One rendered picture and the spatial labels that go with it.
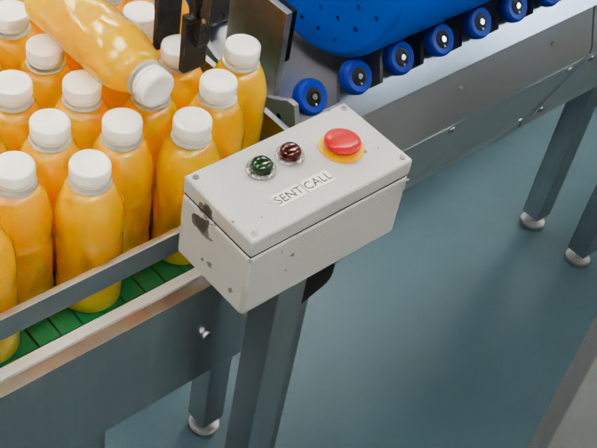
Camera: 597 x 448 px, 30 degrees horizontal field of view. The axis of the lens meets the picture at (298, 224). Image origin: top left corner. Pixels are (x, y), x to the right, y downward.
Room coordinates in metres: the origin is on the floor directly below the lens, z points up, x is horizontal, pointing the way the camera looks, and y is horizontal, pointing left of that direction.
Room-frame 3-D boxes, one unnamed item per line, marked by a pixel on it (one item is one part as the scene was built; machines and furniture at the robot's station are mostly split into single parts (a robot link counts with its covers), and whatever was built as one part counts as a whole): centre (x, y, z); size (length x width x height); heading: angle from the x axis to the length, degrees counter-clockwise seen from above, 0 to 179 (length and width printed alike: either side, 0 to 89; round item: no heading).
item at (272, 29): (1.11, 0.09, 0.99); 0.10 x 0.02 x 0.12; 49
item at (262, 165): (0.75, 0.04, 1.11); 0.02 x 0.02 x 0.01
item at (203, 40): (0.91, 0.13, 1.13); 0.03 x 0.01 x 0.05; 49
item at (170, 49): (0.94, 0.16, 1.07); 0.04 x 0.04 x 0.02
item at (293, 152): (0.78, 0.02, 1.11); 0.02 x 0.02 x 0.01
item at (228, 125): (0.89, 0.11, 0.98); 0.07 x 0.07 x 0.17
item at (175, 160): (0.83, 0.12, 0.98); 0.07 x 0.07 x 0.17
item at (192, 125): (0.83, 0.12, 1.07); 0.04 x 0.04 x 0.02
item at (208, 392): (1.21, 0.10, 0.31); 0.06 x 0.06 x 0.63; 49
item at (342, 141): (0.81, -0.03, 1.11); 0.04 x 0.04 x 0.01
